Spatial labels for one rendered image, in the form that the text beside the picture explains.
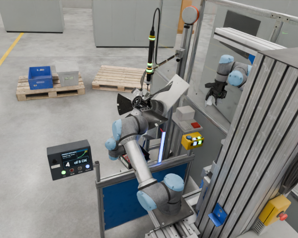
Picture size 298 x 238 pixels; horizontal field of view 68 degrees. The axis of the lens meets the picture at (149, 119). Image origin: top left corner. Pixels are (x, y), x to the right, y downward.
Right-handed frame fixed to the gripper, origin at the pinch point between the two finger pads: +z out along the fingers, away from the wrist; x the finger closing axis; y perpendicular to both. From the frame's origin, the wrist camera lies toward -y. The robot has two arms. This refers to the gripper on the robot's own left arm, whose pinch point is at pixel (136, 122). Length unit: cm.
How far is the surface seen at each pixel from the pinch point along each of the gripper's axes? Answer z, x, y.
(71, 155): -59, -5, 13
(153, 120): 9.3, 0.1, -10.5
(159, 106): 36.6, 2.7, -2.4
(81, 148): -52, -8, 9
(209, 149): 65, 58, -49
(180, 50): 79, -39, -3
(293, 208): 11, 43, -124
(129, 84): 234, 87, 162
